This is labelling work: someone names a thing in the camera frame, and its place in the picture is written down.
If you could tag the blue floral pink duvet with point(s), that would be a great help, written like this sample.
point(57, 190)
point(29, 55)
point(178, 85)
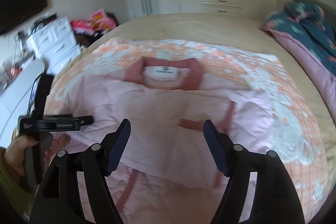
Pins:
point(304, 30)

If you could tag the bed with beige cover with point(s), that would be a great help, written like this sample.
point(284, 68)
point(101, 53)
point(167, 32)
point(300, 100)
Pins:
point(199, 27)

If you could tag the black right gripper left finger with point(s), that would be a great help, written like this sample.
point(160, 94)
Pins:
point(58, 197)

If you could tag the white drawer chest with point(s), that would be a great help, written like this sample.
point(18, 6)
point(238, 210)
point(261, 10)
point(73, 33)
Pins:
point(55, 44)

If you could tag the black wall television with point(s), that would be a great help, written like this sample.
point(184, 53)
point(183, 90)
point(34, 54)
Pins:
point(15, 12)

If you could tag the orange white plaid blanket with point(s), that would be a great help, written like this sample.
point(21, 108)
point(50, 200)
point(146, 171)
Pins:
point(167, 174)

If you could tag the person's left hand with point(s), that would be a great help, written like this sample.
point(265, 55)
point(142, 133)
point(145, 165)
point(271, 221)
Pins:
point(14, 155)

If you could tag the pink yellow clothes pile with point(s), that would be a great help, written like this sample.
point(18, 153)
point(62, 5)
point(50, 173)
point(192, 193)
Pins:
point(89, 31)

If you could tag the grey upholstered headboard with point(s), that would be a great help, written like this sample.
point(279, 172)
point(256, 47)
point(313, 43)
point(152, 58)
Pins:
point(329, 11)

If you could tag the white round chair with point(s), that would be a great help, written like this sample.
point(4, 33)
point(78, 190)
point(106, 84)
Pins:
point(15, 99)

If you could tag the pink quilted jacket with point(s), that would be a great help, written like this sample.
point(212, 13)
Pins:
point(167, 173)

